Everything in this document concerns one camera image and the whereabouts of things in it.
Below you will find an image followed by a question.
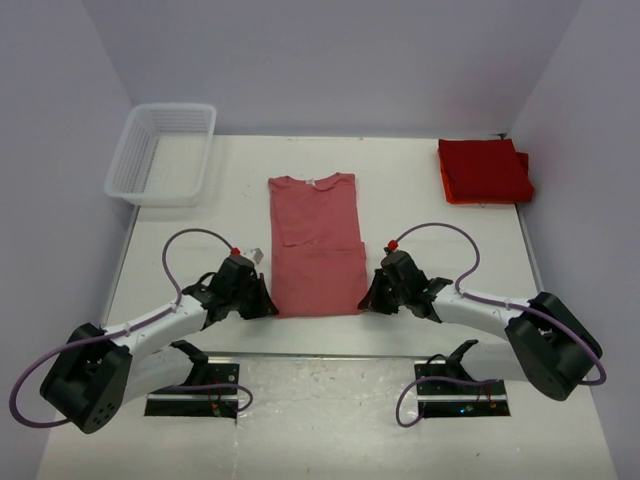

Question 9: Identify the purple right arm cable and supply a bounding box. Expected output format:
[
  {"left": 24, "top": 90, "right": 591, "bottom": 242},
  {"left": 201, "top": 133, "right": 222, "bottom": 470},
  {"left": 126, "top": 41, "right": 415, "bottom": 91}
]
[{"left": 384, "top": 222, "right": 609, "bottom": 429}]

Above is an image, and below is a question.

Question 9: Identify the white plastic basket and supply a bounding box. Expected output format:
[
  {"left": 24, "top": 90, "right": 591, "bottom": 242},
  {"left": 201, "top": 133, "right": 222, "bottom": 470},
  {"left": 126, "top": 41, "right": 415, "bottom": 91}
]
[{"left": 104, "top": 103, "right": 217, "bottom": 208}]

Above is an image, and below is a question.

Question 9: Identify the folded dark red t shirt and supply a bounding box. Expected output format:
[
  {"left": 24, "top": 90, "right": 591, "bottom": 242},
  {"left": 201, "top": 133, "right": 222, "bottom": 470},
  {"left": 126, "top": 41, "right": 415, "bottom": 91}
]
[{"left": 437, "top": 139, "right": 535, "bottom": 204}]

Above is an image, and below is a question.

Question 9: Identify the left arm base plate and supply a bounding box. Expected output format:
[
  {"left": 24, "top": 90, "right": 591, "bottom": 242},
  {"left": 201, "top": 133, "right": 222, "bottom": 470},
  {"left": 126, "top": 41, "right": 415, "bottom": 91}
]
[{"left": 144, "top": 360, "right": 240, "bottom": 420}]

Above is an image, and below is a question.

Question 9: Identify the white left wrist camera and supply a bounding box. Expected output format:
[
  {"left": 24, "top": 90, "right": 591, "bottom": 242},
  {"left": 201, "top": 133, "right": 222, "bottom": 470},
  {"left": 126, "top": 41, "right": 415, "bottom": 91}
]
[{"left": 242, "top": 248, "right": 264, "bottom": 266}]

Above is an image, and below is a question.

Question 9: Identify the pink t shirt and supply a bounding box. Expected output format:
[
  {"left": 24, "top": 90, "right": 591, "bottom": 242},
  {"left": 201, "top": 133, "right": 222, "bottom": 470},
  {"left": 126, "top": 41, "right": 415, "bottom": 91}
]
[{"left": 268, "top": 173, "right": 368, "bottom": 318}]

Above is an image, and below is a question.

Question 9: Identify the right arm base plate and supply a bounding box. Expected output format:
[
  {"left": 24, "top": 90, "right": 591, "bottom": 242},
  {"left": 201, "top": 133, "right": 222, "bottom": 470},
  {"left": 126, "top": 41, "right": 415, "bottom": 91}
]
[{"left": 414, "top": 356, "right": 511, "bottom": 418}]

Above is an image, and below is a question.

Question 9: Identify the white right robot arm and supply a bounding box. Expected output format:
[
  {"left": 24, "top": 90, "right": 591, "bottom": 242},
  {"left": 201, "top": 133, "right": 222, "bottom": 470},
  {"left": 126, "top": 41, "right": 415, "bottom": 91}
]
[{"left": 359, "top": 250, "right": 606, "bottom": 401}]

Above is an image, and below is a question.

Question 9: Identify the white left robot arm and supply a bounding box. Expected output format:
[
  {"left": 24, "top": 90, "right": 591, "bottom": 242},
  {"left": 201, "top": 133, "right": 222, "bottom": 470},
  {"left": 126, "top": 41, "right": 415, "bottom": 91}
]
[{"left": 40, "top": 254, "right": 278, "bottom": 434}]

